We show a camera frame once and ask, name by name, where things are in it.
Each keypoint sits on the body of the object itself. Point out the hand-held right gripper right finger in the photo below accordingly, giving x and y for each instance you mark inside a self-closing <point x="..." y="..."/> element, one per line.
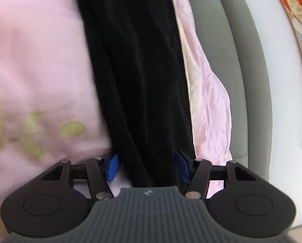
<point x="180" y="165"/>

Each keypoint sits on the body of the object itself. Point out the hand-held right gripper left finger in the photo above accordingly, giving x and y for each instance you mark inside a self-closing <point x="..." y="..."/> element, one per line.
<point x="112" y="169"/>

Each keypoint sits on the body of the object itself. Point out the black pants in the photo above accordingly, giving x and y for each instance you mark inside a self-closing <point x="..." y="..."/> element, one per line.
<point x="135" y="81"/>

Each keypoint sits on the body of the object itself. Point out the grey padded bed headboard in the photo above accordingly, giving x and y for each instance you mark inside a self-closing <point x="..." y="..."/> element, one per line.
<point x="242" y="68"/>

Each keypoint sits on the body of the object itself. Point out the pink floral duvet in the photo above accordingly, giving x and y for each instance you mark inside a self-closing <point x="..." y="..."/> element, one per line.
<point x="26" y="55"/>

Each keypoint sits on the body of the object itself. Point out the gold framed wall picture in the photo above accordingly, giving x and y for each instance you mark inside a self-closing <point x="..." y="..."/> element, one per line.
<point x="299" y="17"/>

